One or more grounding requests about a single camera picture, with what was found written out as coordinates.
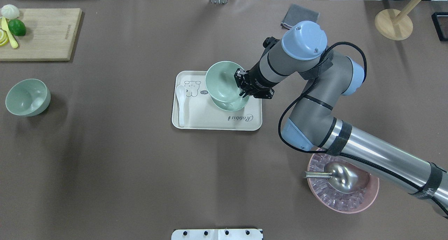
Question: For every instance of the metal scoop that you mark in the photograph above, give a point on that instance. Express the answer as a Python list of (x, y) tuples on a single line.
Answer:
[(342, 176)]

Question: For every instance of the wooden mug tree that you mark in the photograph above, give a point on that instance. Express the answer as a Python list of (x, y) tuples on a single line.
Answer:
[(395, 24)]

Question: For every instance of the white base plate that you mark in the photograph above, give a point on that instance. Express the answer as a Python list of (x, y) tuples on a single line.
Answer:
[(218, 234)]

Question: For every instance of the grey folded cloth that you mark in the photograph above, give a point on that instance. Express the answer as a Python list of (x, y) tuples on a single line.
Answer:
[(297, 14)]

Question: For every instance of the yellow plastic knife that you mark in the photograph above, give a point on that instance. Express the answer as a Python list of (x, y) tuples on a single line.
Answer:
[(4, 27)]

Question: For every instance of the white ceramic spoon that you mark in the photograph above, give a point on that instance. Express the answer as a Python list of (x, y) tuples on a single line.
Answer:
[(181, 98)]

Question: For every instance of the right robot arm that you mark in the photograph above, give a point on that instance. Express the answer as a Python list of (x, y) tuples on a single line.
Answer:
[(329, 74)]

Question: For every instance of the white garlic bulb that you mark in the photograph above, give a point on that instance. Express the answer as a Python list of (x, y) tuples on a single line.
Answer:
[(10, 12)]

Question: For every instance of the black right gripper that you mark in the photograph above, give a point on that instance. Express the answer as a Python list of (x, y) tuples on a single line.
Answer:
[(258, 79)]

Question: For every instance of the lemon slice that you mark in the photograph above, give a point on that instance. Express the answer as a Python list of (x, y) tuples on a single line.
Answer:
[(4, 39)]

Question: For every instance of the pink bowl with ice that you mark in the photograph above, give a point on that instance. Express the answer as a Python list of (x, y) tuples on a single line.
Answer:
[(353, 202)]

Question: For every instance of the cream rabbit tray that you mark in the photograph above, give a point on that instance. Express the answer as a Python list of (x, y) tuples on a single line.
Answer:
[(201, 113)]

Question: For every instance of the wooden cutting board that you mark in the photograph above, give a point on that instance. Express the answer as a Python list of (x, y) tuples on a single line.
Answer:
[(51, 33)]

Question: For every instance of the green lime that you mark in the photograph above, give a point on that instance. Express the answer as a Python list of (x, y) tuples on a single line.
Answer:
[(17, 27)]

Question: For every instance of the green bowl on tray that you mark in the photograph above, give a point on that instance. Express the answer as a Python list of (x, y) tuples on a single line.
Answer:
[(232, 106)]

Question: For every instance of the black tray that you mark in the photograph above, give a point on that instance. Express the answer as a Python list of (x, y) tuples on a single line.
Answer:
[(440, 21)]

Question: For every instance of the green bowl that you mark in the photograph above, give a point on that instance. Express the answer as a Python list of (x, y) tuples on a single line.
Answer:
[(232, 106), (28, 98), (220, 81)]

